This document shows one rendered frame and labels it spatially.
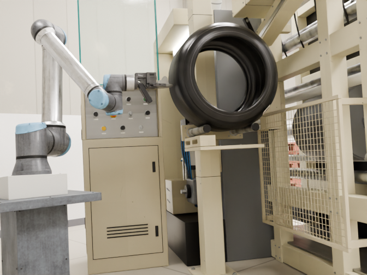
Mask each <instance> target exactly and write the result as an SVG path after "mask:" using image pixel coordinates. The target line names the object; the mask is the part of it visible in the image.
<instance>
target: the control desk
mask: <svg viewBox="0 0 367 275"><path fill-rule="evenodd" d="M146 90H147V92H148V94H149V95H150V97H151V98H152V102H151V103H149V104H148V103H147V102H146V101H145V99H144V97H143V95H142V93H141V92H140V90H139V88H138V89H134V91H122V102H123V114H121V115H115V116H107V115H106V113H105V112H106V111H104V110H101V109H96V108H95V107H93V106H92V105H91V104H90V102H89V100H88V97H87V96H86V94H85V93H84V92H83V91H82V90H81V140H82V157H83V172H84V191H87V192H101V193H102V200H100V201H91V202H85V229H86V254H87V270H88V275H89V274H99V273H108V272H118V271H127V270H137V269H142V268H152V267H161V266H169V257H168V234H167V212H166V199H165V177H164V154H163V130H162V108H161V89H146Z"/></svg>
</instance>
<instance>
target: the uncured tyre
mask: <svg viewBox="0 0 367 275"><path fill-rule="evenodd" d="M204 51H219V52H223V53H225V54H227V55H229V56H231V58H233V59H234V60H235V61H236V62H237V63H238V65H239V66H240V68H241V69H242V71H243V73H244V77H245V82H246V89H245V95H244V98H243V100H242V102H241V103H240V105H239V106H238V107H237V108H236V109H235V110H234V111H225V110H221V109H219V108H217V107H215V106H213V105H212V104H210V103H209V102H208V101H207V100H206V99H205V98H204V97H203V95H202V94H201V92H200V90H199V88H198V86H197V83H196V78H195V73H194V70H195V64H196V60H197V57H198V54H199V53H201V52H204ZM168 82H169V84H173V86H172V87H171V88H169V90H170V95H171V98H172V100H173V102H174V104H175V106H176V108H177V109H178V111H179V112H180V113H181V114H182V115H183V116H184V118H185V119H187V120H188V121H189V122H191V123H192V124H194V125H195V126H197V127H200V126H203V125H206V124H208V125H209V126H210V127H211V131H215V132H222V131H230V130H235V129H240V128H243V127H246V126H248V125H250V124H252V123H254V122H255V121H257V120H258V119H260V118H261V117H262V116H263V112H264V111H265V110H266V109H267V107H268V106H269V105H271V103H272V102H273V100H274V97H275V94H276V91H277V84H278V72H277V65H276V62H275V59H274V56H273V54H272V52H271V50H270V49H269V47H268V45H267V44H266V43H265V41H264V40H263V39H262V38H261V37H260V36H259V35H258V34H256V33H255V32H254V31H252V30H250V29H249V28H247V27H244V26H242V25H239V24H235V23H229V22H220V23H213V24H210V25H207V26H204V27H202V28H200V29H198V30H197V31H195V32H194V33H193V34H191V35H190V36H189V37H188V38H187V39H186V41H185V42H184V43H183V44H182V45H181V47H180V48H179V49H178V51H177V52H176V54H175V55H174V57H173V60H172V62H171V65H170V68H169V76H168Z"/></svg>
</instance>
